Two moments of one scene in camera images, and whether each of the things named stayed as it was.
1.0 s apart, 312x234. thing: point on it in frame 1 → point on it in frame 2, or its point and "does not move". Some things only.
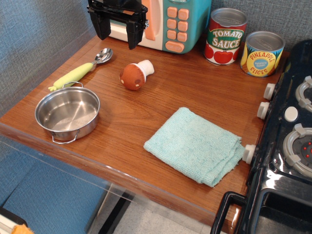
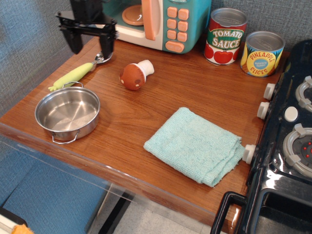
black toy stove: (278, 197) does not move
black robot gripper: (125, 10) → (87, 15)
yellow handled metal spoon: (103, 56) does not move
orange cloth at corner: (21, 229) does not move
